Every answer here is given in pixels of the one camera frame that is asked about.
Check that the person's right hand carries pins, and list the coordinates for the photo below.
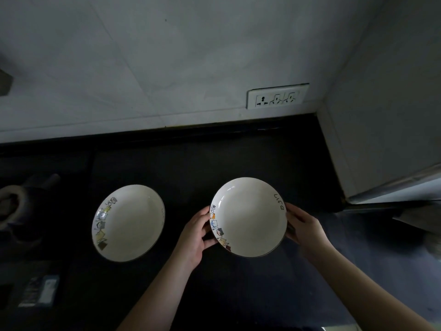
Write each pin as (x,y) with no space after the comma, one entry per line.
(306,230)

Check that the person's left hand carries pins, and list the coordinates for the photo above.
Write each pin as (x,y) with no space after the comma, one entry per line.
(191,238)

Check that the person's right thumb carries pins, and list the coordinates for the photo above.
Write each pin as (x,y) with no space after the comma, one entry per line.
(292,208)

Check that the person's left thumb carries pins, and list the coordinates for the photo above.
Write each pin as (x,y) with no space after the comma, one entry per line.
(205,215)

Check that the white printed ceramic bowl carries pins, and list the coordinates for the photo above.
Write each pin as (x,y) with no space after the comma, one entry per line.
(128,223)
(248,217)

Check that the person's left forearm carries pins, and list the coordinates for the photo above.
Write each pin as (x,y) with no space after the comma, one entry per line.
(156,295)

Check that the person's right forearm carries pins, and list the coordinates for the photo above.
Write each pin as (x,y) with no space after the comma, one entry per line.
(365,293)

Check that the dark rectangular packet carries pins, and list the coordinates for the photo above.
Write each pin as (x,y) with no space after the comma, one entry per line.
(39,290)

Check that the white wall power socket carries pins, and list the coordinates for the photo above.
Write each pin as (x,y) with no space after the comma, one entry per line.
(277,95)

